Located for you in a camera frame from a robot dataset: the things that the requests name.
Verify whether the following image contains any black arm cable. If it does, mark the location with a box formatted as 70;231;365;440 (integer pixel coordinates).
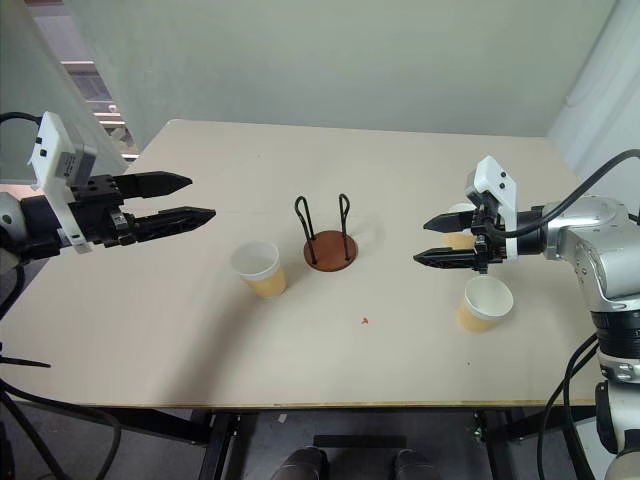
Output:
492;149;640;236
0;112;42;137

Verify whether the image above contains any black table frame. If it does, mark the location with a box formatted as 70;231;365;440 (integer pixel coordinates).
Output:
119;403;597;480

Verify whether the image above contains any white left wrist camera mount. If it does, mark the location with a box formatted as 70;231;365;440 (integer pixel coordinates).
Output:
25;110;97;256

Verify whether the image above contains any black robot body cable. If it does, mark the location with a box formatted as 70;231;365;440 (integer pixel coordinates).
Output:
541;331;601;480

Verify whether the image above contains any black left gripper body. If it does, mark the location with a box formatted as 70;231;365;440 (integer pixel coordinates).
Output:
66;174;137;250

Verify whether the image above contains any brown round cup holder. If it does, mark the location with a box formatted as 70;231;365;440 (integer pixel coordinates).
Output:
293;192;361;274

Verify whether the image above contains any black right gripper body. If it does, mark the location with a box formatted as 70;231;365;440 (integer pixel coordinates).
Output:
469;191;508;276

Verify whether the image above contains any tan paper cup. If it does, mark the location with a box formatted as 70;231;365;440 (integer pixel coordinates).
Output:
229;241;288;301
456;276;516;335
441;201;477;251

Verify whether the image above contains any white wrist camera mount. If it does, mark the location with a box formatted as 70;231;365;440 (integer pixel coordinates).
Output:
25;110;97;256
464;155;519;262

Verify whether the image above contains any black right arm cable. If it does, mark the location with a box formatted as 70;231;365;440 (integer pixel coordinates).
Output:
492;149;640;236

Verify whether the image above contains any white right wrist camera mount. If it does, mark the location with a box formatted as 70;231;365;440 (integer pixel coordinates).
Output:
464;155;519;262

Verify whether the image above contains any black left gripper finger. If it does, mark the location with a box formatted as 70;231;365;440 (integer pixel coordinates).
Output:
132;205;218;243
118;170;194;200

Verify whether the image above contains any black cable tie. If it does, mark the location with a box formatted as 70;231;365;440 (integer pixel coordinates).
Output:
0;354;52;370

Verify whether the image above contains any dark rounded shape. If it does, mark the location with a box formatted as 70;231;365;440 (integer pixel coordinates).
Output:
392;448;432;480
272;446;330;480

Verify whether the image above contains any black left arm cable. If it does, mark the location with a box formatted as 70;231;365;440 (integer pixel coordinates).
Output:
0;112;42;137

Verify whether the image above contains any black cable bundle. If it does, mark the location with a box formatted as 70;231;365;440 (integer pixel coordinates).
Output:
0;377;124;480

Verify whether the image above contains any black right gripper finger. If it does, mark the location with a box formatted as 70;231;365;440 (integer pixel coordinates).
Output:
412;246;480;272
422;209;476;234

